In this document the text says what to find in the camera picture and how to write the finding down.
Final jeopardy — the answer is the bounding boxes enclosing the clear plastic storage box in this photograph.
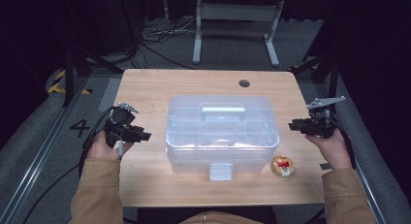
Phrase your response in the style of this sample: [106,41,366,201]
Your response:
[165,95,281,182]

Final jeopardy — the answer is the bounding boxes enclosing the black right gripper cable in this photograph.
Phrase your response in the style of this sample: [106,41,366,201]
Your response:
[333,117,357,170]

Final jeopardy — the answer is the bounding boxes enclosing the person's right hand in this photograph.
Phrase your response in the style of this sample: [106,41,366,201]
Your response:
[304,128,353,171]

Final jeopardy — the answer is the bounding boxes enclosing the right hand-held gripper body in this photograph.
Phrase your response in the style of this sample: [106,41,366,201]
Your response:
[299,95,337,140]

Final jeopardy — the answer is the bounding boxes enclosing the person's left hand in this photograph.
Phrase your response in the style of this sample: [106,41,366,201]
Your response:
[86,130,134,161]

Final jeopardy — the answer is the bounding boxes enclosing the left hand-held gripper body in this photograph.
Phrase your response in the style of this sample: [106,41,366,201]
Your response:
[103,102,145,149]

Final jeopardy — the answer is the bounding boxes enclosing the person's tan jacket torso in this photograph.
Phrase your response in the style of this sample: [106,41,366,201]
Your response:
[178,210,265,224]

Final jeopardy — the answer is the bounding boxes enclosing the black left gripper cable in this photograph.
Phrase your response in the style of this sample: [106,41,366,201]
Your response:
[21,106,119,224]

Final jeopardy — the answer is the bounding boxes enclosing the bundle of floor cables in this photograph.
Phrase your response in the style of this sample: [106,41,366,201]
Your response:
[138,16,199,71]

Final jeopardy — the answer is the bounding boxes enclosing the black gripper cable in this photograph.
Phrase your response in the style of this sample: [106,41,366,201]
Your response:
[21,106,119,224]
[333,117,357,170]

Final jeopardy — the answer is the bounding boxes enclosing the grey metal desk frame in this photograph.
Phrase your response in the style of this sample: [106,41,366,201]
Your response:
[192,0,285,69]

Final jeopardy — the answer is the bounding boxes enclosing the black metal stand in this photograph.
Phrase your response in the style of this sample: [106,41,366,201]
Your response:
[288,51,341,113]
[60,44,124,108]

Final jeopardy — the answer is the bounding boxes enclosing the aluminium floor rail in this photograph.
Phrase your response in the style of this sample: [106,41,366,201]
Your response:
[316,82,389,224]
[0,76,89,224]

